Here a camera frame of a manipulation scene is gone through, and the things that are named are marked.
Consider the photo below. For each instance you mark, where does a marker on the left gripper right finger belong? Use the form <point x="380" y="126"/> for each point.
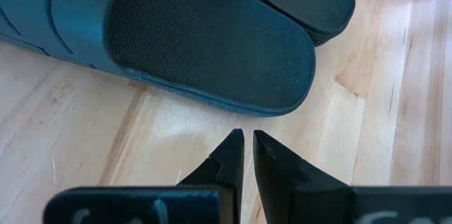
<point x="282" y="181"/>

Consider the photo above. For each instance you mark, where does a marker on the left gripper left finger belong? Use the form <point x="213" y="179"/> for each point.
<point x="229" y="160"/>

